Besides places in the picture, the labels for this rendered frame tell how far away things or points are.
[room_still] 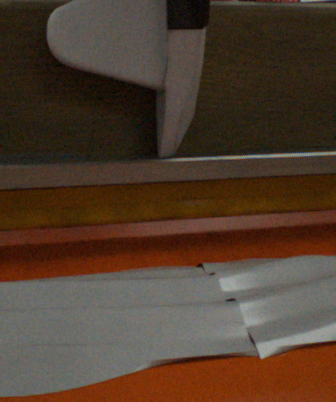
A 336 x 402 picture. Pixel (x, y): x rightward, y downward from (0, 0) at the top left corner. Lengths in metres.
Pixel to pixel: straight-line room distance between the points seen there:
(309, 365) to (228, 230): 0.12
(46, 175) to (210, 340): 0.10
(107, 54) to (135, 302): 0.09
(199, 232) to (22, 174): 0.09
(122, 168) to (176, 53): 0.05
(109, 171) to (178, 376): 0.10
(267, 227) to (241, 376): 0.13
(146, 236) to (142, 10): 0.10
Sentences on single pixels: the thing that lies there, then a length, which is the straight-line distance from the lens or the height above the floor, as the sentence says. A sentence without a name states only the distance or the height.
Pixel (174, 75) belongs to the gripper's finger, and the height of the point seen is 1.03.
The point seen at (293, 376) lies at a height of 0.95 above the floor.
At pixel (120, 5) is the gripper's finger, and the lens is 0.23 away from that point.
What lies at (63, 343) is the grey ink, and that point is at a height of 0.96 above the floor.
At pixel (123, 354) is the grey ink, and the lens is 0.16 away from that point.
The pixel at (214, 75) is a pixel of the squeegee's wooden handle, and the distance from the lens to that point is 0.25.
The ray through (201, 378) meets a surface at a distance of 0.16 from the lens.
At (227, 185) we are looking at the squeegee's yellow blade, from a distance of 0.27.
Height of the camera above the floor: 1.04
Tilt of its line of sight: 13 degrees down
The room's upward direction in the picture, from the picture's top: straight up
